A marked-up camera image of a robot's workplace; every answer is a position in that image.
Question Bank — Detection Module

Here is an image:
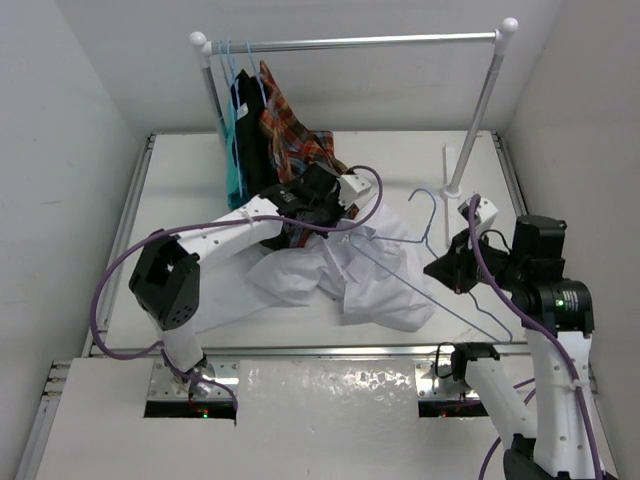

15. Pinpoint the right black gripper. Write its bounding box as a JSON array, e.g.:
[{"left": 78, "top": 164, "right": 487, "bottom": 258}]
[{"left": 424, "top": 224, "right": 525, "bottom": 292}]

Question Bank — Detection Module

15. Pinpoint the white shirt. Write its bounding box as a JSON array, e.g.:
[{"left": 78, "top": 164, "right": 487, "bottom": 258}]
[{"left": 193, "top": 201, "right": 437, "bottom": 333}]

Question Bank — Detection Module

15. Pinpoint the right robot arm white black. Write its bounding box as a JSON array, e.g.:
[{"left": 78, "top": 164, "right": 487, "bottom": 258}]
[{"left": 424, "top": 207, "right": 609, "bottom": 479}]

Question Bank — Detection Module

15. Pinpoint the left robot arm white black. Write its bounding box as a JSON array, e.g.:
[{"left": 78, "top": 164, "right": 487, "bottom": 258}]
[{"left": 129, "top": 163, "right": 371, "bottom": 389}]

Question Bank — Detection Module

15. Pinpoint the plaid shirt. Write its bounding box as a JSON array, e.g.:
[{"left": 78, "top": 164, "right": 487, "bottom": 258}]
[{"left": 258, "top": 60, "right": 351, "bottom": 249}]

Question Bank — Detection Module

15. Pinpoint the black garment on hanger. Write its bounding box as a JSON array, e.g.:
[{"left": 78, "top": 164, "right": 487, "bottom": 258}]
[{"left": 233, "top": 70, "right": 279, "bottom": 198}]

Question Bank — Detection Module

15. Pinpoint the teal garment on hanger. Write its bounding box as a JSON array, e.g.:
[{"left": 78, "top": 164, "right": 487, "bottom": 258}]
[{"left": 226, "top": 100, "right": 249, "bottom": 210}]

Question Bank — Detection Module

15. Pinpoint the blue hanger with black garment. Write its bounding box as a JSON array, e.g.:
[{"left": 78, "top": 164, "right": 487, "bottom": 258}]
[{"left": 225, "top": 40, "right": 239, "bottom": 96}]

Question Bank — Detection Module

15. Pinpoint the blue hanger with teal garment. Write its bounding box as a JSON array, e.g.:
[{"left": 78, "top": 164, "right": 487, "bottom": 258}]
[{"left": 217, "top": 40, "right": 232, "bottom": 90}]

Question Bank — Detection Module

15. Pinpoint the clothes rack metal white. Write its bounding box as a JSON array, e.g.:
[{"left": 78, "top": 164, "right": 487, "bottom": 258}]
[{"left": 189, "top": 17, "right": 519, "bottom": 245}]

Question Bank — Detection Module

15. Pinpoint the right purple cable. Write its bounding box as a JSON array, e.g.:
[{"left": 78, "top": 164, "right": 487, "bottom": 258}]
[{"left": 467, "top": 194, "right": 606, "bottom": 480}]

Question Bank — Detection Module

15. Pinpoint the purple cable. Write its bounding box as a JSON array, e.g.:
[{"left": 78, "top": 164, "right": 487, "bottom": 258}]
[
  {"left": 89, "top": 165, "right": 385, "bottom": 409},
  {"left": 467, "top": 194, "right": 606, "bottom": 480}
]

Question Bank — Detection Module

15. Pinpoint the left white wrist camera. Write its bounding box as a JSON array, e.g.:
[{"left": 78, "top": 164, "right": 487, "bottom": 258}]
[{"left": 338, "top": 174, "right": 372, "bottom": 209}]

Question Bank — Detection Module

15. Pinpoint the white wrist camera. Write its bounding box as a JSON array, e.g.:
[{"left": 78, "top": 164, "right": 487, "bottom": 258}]
[
  {"left": 338, "top": 174, "right": 372, "bottom": 209},
  {"left": 458, "top": 197, "right": 499, "bottom": 236}
]

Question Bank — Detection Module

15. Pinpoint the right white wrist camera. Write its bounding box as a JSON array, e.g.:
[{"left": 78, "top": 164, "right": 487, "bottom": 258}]
[{"left": 458, "top": 197, "right": 499, "bottom": 236}]

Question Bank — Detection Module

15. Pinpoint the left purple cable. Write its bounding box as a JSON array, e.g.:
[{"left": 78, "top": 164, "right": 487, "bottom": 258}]
[{"left": 89, "top": 165, "right": 385, "bottom": 409}]

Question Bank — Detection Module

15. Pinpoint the metal mounting rail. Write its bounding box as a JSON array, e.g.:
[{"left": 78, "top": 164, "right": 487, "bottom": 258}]
[{"left": 47, "top": 342, "right": 551, "bottom": 404}]

